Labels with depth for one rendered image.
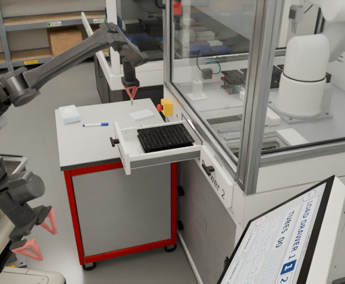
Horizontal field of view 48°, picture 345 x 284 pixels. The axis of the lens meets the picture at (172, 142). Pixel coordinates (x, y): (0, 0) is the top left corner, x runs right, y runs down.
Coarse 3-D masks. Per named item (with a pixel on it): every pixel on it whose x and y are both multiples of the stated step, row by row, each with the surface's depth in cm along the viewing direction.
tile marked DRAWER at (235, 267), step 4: (236, 260) 100; (240, 260) 98; (232, 264) 100; (236, 264) 98; (240, 264) 96; (232, 268) 98; (236, 268) 96; (240, 268) 94; (228, 272) 98; (232, 272) 96; (236, 272) 94; (228, 276) 96; (232, 276) 94; (236, 276) 92; (224, 280) 95; (228, 280) 94; (232, 280) 92
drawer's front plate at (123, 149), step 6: (114, 126) 178; (114, 132) 181; (120, 132) 171; (120, 138) 167; (120, 144) 167; (120, 150) 170; (126, 150) 158; (120, 156) 174; (126, 156) 157; (126, 162) 159; (126, 168) 160; (126, 174) 162
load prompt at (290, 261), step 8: (312, 200) 95; (304, 208) 94; (312, 208) 91; (304, 216) 91; (312, 216) 88; (296, 224) 91; (304, 224) 87; (296, 232) 87; (304, 232) 84; (296, 240) 84; (304, 240) 82; (288, 248) 84; (296, 248) 81; (288, 256) 81; (296, 256) 79; (288, 264) 78; (296, 264) 76; (280, 272) 78; (288, 272) 76; (280, 280) 76; (288, 280) 74
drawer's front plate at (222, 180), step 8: (208, 152) 157; (200, 160) 166; (208, 160) 156; (216, 168) 148; (208, 176) 159; (216, 176) 149; (224, 176) 143; (224, 184) 143; (232, 184) 139; (216, 192) 152; (224, 192) 144; (232, 192) 141; (224, 200) 145
